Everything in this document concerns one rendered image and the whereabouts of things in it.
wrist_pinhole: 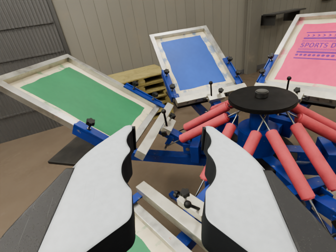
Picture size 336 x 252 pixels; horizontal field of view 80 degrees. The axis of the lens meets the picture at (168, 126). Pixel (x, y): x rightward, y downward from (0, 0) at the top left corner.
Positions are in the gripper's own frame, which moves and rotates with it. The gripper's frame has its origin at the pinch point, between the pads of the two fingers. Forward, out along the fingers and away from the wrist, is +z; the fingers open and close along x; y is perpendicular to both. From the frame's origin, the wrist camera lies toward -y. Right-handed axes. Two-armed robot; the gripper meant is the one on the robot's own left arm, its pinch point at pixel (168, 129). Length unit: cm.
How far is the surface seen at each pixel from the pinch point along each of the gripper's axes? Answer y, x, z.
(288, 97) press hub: 28, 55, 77
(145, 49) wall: 65, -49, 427
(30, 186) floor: 194, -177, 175
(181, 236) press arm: 75, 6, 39
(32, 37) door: 35, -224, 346
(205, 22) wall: 18, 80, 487
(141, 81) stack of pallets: 98, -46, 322
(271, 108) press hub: 30, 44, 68
